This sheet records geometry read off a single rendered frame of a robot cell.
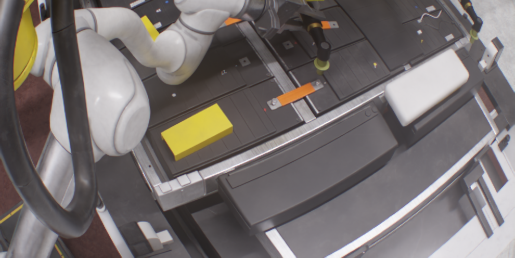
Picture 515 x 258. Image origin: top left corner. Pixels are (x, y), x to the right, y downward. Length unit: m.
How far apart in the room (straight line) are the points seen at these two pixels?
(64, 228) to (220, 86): 1.16
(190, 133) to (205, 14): 0.29
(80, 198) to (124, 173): 1.04
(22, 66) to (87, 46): 0.41
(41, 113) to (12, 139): 2.52
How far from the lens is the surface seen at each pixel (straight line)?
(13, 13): 0.35
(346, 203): 1.46
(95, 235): 2.48
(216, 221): 1.64
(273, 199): 1.32
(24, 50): 0.44
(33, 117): 2.89
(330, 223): 1.43
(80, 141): 0.58
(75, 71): 0.56
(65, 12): 0.54
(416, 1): 1.97
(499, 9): 4.05
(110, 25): 1.03
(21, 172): 0.39
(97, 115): 0.79
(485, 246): 1.77
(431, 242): 1.74
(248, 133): 1.50
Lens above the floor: 2.30
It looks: 57 degrees down
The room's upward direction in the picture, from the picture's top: 6 degrees clockwise
